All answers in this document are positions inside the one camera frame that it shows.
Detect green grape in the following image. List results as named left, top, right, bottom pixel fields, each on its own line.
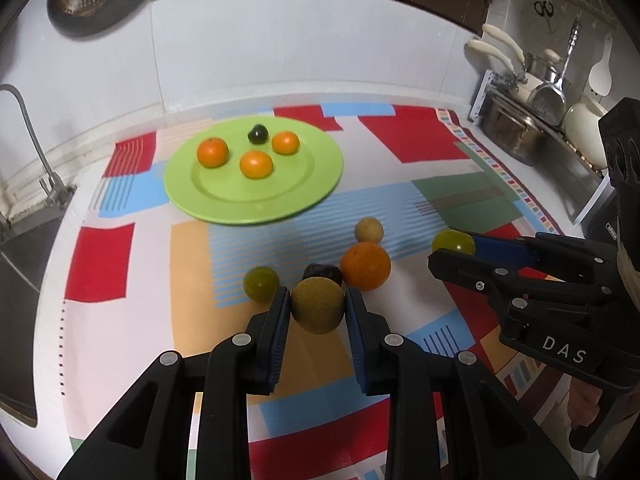
left=432, top=229, right=476, bottom=256
left=243, top=266, right=280, bottom=304

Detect tan longan front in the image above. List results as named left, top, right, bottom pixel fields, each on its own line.
left=292, top=278, right=344, bottom=335

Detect tan longan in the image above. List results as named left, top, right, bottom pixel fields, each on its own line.
left=354, top=217, right=384, bottom=244
left=292, top=278, right=344, bottom=335

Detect tan longan back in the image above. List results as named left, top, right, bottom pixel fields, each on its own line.
left=354, top=217, right=384, bottom=244

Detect small orange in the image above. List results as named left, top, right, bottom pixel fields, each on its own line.
left=240, top=151, right=273, bottom=180
left=271, top=131, right=300, bottom=155

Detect large orange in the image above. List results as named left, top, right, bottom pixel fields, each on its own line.
left=196, top=138, right=229, bottom=169

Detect dark plum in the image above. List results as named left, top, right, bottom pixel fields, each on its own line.
left=247, top=124, right=269, bottom=145
left=302, top=262, right=344, bottom=286

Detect dark plum in group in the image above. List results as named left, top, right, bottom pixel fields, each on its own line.
left=302, top=262, right=344, bottom=286

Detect steel pot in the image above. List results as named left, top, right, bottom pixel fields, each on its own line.
left=480, top=94, right=550, bottom=166

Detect dish rack shelf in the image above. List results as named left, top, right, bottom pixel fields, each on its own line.
left=469, top=70, right=613, bottom=226

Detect colourful patchwork table cloth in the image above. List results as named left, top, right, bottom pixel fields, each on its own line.
left=60, top=104, right=568, bottom=479

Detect white ceramic pitcher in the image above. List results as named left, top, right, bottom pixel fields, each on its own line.
left=562, top=96, right=608, bottom=170

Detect green plate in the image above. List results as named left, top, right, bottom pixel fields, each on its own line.
left=164, top=116, right=344, bottom=226

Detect steel skimmer ladle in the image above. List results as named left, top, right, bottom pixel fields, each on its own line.
left=527, top=14, right=582, bottom=127

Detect white rice paddle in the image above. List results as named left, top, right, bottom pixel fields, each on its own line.
left=588, top=32, right=613, bottom=96

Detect black scissors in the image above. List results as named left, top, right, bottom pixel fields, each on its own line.
left=534, top=0, right=554, bottom=34

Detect thin gooseneck faucet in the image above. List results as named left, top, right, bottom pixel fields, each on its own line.
left=0, top=84, right=76, bottom=209

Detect stainless steel sink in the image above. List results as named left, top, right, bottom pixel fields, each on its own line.
left=0, top=207, right=65, bottom=427

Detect white handled pot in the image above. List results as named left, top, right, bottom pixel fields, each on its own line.
left=466, top=23, right=561, bottom=104

